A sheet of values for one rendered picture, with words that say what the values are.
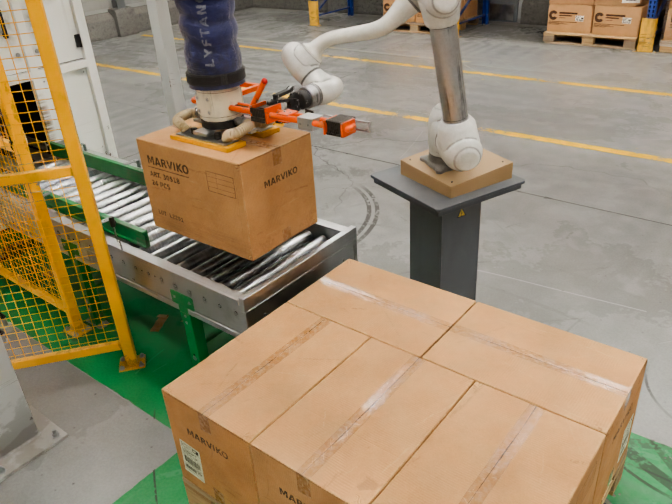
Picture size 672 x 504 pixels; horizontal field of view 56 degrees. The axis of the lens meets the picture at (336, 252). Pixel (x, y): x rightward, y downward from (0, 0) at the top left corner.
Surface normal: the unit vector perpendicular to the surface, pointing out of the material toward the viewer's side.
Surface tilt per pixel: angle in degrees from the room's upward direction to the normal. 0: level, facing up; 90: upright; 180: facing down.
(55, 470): 0
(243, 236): 90
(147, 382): 0
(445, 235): 90
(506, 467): 0
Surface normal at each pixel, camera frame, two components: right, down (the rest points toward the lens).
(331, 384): -0.06, -0.87
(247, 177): 0.79, 0.26
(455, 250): 0.52, 0.39
